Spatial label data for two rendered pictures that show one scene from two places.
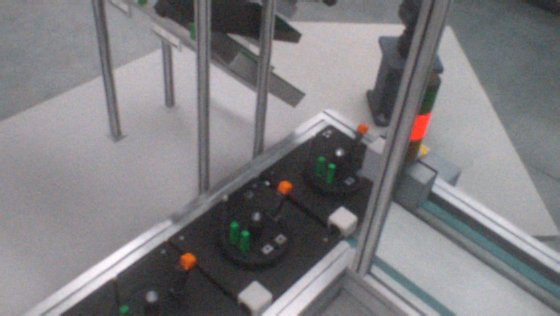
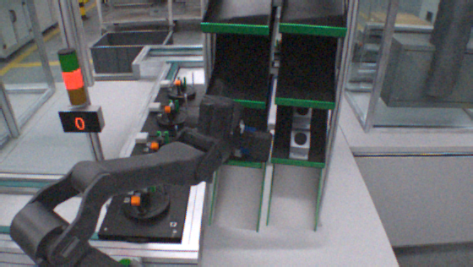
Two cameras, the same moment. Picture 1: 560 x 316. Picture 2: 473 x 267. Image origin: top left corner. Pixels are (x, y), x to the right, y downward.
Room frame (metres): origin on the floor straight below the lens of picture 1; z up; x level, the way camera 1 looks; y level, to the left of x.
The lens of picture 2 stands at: (1.70, -0.28, 1.70)
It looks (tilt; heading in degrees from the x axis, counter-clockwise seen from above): 33 degrees down; 145
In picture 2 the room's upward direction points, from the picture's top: straight up
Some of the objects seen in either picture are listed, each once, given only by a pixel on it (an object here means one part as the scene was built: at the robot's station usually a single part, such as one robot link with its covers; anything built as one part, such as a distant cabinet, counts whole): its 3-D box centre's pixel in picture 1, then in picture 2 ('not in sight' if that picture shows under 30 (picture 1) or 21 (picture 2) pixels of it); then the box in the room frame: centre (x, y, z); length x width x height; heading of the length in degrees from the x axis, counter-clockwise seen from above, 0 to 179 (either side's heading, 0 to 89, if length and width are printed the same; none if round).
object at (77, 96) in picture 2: not in sight; (76, 94); (0.74, -0.17, 1.28); 0.05 x 0.05 x 0.05
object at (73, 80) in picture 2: not in sight; (73, 78); (0.74, -0.17, 1.33); 0.05 x 0.05 x 0.05
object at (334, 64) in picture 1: (377, 113); not in sight; (1.34, -0.20, 0.84); 0.90 x 0.70 x 0.03; 12
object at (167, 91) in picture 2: not in sight; (181, 85); (0.34, 0.35, 1.01); 0.24 x 0.24 x 0.13; 54
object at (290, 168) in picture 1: (334, 177); (147, 207); (0.95, -0.08, 0.96); 0.24 x 0.24 x 0.02; 54
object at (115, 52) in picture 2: not in sight; (134, 51); (-1.08, 0.61, 0.73); 0.62 x 0.42 x 0.23; 54
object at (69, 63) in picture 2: not in sight; (68, 61); (0.74, -0.17, 1.38); 0.05 x 0.05 x 0.05
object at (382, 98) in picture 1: (402, 82); not in sight; (1.35, -0.24, 0.96); 0.15 x 0.15 x 0.20; 12
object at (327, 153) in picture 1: (335, 171); (146, 203); (0.95, -0.08, 0.98); 0.14 x 0.14 x 0.02
